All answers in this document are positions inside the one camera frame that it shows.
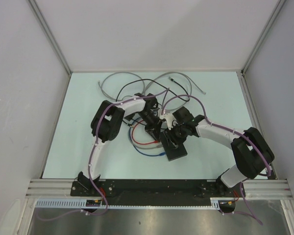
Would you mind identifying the blue ethernet cable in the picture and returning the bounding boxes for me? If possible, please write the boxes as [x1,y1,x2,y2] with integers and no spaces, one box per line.
[128,119,166,157]

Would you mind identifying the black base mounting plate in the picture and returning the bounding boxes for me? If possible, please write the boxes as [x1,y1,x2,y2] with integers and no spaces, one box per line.
[70,179,245,204]

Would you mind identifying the white slotted cable duct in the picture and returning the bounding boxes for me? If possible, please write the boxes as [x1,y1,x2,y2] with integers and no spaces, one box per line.
[35,198,220,210]

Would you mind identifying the black Mercury network switch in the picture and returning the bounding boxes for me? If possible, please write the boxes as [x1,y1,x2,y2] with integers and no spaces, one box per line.
[160,131,188,161]

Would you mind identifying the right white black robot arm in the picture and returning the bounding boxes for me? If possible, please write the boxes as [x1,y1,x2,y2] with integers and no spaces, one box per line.
[160,107,275,196]

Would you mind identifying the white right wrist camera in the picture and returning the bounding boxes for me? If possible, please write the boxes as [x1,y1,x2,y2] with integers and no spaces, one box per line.
[159,112,178,130]

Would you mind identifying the black ethernet cable teal plug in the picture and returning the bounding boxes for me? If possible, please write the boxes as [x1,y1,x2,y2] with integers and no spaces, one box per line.
[169,76,190,102]

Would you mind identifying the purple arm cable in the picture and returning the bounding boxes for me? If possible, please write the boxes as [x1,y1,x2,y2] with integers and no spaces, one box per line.
[160,94,272,226]
[36,88,169,220]

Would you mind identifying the right aluminium corner post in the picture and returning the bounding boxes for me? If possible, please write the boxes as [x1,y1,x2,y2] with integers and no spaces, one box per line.
[241,0,292,74]

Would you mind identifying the red ethernet cable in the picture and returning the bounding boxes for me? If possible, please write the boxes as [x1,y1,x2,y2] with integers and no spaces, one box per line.
[132,121,159,145]

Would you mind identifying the long grey ethernet cable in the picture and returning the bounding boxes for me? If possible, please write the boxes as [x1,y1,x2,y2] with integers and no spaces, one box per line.
[98,71,208,111]

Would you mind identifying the aluminium corner post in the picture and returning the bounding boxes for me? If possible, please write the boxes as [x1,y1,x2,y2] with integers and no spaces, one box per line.
[241,0,292,74]
[26,0,72,75]

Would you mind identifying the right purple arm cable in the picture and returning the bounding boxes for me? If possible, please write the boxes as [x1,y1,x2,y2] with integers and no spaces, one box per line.
[160,94,272,226]

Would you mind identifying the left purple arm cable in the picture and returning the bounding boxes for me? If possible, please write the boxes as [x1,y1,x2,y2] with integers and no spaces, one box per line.
[36,88,169,220]

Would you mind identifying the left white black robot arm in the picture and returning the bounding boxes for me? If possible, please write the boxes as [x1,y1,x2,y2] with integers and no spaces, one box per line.
[77,93,162,196]

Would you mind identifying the left aluminium corner post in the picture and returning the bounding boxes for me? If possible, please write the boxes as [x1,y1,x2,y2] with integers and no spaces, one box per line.
[26,0,72,75]

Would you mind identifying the thin black power cord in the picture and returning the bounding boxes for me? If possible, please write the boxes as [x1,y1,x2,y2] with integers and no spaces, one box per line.
[116,78,191,103]

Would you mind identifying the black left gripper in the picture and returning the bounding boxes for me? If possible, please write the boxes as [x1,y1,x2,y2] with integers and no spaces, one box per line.
[137,110,162,141]

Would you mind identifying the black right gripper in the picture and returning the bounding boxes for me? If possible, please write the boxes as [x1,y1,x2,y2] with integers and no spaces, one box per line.
[163,123,187,150]

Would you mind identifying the small black adapter box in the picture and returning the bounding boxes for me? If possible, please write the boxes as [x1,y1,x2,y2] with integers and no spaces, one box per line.
[123,113,136,121]

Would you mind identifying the aluminium front frame rail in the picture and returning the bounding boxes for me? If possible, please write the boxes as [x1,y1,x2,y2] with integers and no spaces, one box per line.
[25,179,293,200]

